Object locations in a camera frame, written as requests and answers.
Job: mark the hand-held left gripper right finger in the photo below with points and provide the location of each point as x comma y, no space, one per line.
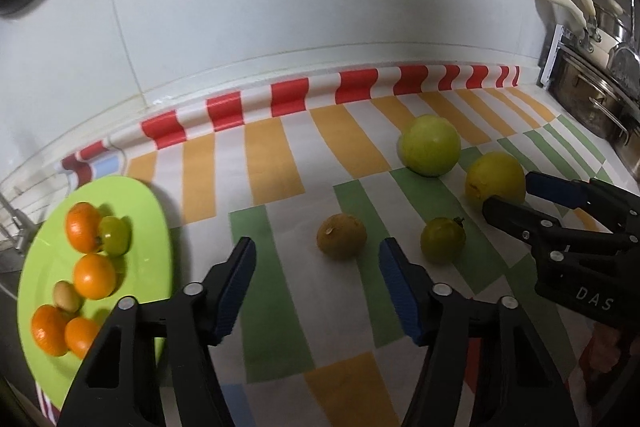
402,297

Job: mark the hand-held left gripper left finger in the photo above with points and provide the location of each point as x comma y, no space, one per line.
232,297

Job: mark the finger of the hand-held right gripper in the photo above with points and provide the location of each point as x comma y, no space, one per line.
515,217
555,189

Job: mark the large yellow fruit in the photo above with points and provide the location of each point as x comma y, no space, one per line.
495,177

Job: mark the small brown fruit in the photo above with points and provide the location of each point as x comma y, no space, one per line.
67,297
341,236

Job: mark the green plate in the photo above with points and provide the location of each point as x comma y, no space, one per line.
140,207

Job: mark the orange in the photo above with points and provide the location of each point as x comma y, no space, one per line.
79,334
95,276
84,227
49,329

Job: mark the person's right hand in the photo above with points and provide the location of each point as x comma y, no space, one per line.
600,349

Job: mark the striped colourful tablecloth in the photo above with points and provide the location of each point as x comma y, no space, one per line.
300,307

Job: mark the green citrus with stem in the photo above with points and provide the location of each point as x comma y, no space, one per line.
442,239

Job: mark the large steel pot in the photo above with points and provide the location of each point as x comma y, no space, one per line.
585,97
630,152

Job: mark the large green apple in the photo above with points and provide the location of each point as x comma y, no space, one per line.
430,146

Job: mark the steel ladle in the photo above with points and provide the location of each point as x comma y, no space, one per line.
625,62

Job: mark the steel pot with lid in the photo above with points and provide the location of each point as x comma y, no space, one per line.
612,19

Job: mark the steel gooseneck faucet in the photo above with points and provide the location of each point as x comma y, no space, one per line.
20,232

